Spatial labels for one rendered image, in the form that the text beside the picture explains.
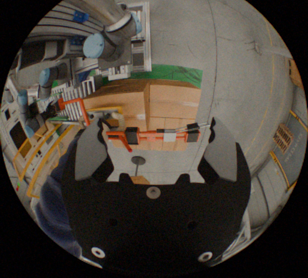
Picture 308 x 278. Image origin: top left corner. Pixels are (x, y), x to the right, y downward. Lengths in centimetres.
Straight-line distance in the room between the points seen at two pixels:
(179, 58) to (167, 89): 72
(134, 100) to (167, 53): 111
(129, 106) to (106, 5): 67
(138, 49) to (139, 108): 92
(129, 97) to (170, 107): 59
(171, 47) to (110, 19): 139
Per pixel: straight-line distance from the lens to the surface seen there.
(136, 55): 145
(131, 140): 60
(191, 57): 173
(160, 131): 55
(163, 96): 113
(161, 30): 176
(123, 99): 75
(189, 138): 59
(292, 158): 917
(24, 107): 66
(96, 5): 34
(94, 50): 44
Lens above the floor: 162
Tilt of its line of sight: 57 degrees down
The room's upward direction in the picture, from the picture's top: 177 degrees counter-clockwise
